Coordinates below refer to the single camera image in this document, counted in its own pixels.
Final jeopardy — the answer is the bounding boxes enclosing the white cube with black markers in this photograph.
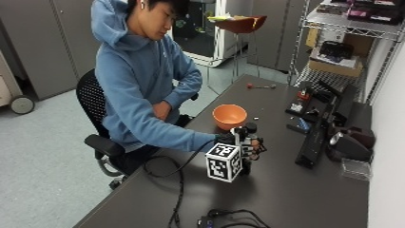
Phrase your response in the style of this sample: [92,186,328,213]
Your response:
[204,142,243,183]

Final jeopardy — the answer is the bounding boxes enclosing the orange bowl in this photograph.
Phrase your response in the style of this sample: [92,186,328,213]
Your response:
[212,104,249,131]

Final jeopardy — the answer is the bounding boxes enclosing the blue and black gadget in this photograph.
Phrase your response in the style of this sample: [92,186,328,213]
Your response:
[287,117,315,135]

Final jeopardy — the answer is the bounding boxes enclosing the black keyboard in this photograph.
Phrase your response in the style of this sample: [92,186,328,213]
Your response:
[293,122,328,169]

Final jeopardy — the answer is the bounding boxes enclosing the black and red tool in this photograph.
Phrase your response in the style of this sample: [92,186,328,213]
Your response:
[285,89,316,117]

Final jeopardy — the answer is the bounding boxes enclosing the black and silver device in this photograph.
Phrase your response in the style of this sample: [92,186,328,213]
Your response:
[327,131,375,162]

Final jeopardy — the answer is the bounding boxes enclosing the black monitor stand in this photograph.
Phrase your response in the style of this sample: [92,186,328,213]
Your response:
[316,80,360,127]

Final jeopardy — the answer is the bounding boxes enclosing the clear plastic box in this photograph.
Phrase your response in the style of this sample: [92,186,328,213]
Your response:
[341,157,372,181]

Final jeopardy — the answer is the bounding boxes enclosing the small black device box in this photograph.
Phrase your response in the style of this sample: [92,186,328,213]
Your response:
[196,216,216,228]

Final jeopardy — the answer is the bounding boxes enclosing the flat cardboard box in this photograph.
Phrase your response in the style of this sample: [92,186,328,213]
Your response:
[308,58,365,78]

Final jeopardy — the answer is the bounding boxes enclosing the person in blue hoodie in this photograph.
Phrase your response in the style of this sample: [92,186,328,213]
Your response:
[90,0,220,179]

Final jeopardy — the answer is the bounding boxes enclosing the black pouch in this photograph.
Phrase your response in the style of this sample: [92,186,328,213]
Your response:
[319,41,355,60]

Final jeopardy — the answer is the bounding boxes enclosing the white glass-door cabinet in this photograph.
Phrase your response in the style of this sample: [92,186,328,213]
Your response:
[169,0,255,68]

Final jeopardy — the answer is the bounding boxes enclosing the orange bar stool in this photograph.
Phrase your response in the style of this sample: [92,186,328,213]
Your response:
[207,14,268,93]

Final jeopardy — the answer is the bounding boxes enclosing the yellow item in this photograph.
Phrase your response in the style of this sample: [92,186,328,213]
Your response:
[207,13,239,23]

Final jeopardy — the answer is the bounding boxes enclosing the black office chair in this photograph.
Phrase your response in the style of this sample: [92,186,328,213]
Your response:
[75,68,200,191]

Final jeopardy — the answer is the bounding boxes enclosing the pink and black boxes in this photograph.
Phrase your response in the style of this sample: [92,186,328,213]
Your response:
[316,0,405,25]

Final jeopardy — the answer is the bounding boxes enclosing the grey cabinet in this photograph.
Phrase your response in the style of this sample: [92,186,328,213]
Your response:
[0,0,103,102]

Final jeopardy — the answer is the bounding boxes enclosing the beige cart with wheel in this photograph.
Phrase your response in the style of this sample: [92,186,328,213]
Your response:
[0,50,38,116]

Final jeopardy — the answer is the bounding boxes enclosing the red-handled screwdriver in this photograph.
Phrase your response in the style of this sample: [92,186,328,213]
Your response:
[245,83,277,90]

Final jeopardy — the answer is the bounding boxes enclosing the thin black looped cable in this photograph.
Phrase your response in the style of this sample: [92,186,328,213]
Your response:
[207,208,271,228]

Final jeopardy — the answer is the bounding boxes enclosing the black glove cable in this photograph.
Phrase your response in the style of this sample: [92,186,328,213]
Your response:
[143,139,216,228]

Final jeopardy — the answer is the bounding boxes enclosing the metal wire shelf rack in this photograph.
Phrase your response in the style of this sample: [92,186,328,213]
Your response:
[288,0,405,105]

